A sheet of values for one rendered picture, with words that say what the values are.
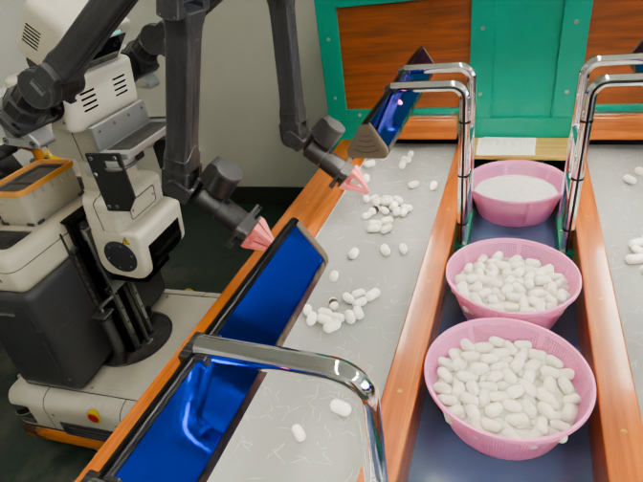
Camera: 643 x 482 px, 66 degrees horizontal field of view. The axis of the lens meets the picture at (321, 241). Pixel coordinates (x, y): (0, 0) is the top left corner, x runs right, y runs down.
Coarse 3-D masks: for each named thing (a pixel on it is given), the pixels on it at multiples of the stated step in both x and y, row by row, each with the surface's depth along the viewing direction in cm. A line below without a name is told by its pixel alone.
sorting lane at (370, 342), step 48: (384, 192) 148; (432, 192) 144; (336, 240) 129; (384, 240) 126; (336, 288) 112; (384, 288) 109; (288, 336) 100; (336, 336) 98; (384, 336) 97; (288, 384) 89; (384, 384) 87; (240, 432) 82; (288, 432) 81; (336, 432) 80; (240, 480) 75; (288, 480) 74; (336, 480) 73
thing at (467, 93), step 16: (416, 64) 120; (432, 64) 118; (448, 64) 117; (464, 64) 116; (432, 80) 106; (448, 80) 105; (464, 96) 104; (464, 112) 106; (464, 128) 108; (464, 144) 110; (464, 160) 112; (464, 176) 114; (464, 192) 117; (464, 208) 119; (464, 224) 121; (464, 240) 124
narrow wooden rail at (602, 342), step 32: (576, 224) 116; (576, 256) 110; (608, 288) 96; (608, 320) 89; (608, 352) 83; (608, 384) 78; (608, 416) 73; (640, 416) 72; (608, 448) 69; (640, 448) 68; (608, 480) 66; (640, 480) 65
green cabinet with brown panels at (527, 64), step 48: (336, 0) 156; (384, 0) 152; (432, 0) 148; (480, 0) 143; (528, 0) 140; (576, 0) 136; (624, 0) 133; (336, 48) 165; (384, 48) 161; (432, 48) 156; (480, 48) 150; (528, 48) 147; (576, 48) 142; (624, 48) 139; (336, 96) 174; (432, 96) 164; (480, 96) 158; (528, 96) 154; (624, 96) 145
